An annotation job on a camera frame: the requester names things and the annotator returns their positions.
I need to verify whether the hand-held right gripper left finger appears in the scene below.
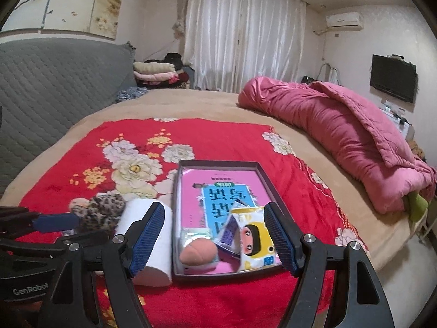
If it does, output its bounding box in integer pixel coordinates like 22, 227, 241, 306
37, 202, 166, 328

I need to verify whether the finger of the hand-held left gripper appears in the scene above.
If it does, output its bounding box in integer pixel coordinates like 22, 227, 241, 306
0, 207, 81, 235
0, 230, 110, 251

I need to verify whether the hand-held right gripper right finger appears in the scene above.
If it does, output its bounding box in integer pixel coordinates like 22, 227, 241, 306
264, 202, 395, 328

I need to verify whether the yellow snack packet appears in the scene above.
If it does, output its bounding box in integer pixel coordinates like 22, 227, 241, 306
228, 202, 282, 273

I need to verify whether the leopard print scrunchie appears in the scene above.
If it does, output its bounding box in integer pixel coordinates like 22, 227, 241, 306
79, 193, 127, 236

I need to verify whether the white toilet paper roll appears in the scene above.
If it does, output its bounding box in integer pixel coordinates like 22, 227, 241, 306
113, 198, 173, 288

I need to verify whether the green floral tissue pack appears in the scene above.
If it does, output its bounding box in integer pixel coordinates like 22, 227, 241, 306
181, 227, 214, 247

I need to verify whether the peach and green plush ball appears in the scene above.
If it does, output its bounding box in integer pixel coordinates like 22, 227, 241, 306
179, 239, 220, 268

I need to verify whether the white and purple packet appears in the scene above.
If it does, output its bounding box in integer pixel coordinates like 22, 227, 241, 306
215, 217, 244, 257

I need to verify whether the dark brown shallow box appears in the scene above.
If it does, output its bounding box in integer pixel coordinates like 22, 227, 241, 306
172, 160, 297, 282

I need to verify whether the pink picture book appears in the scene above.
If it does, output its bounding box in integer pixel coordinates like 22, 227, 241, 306
181, 167, 274, 274

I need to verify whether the red floral blanket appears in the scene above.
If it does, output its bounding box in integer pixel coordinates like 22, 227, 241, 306
15, 118, 371, 328

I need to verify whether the pink quilt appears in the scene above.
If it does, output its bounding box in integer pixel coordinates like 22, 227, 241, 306
238, 76, 437, 214

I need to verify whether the green cloth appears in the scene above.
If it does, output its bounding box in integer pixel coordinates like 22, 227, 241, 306
406, 191, 429, 222

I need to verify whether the grey quilted headboard cover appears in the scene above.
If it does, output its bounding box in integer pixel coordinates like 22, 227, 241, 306
0, 39, 137, 197

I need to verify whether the blue grey patterned cloth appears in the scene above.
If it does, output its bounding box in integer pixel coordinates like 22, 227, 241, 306
116, 87, 149, 103

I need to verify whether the round bed with beige sheet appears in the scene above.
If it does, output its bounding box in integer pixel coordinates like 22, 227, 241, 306
0, 88, 422, 281

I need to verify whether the pink folded garment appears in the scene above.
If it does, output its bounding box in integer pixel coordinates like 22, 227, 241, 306
135, 72, 180, 85

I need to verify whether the dark red cloth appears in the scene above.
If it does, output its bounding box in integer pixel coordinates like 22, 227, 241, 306
178, 71, 196, 87

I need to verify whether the cluttered white shelf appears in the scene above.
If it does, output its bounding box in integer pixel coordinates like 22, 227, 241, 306
382, 101, 415, 137

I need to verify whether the beige folded garment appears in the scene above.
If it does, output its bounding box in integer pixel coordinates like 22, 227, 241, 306
133, 61, 178, 75

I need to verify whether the white curtain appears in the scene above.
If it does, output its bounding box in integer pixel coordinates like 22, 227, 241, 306
182, 0, 308, 93

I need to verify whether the white air conditioner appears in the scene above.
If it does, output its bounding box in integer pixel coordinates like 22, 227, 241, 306
324, 12, 364, 31

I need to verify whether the black wall television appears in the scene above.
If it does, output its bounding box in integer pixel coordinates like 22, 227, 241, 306
370, 54, 418, 103

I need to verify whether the floral wall painting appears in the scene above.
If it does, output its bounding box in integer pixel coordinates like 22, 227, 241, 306
0, 0, 123, 40

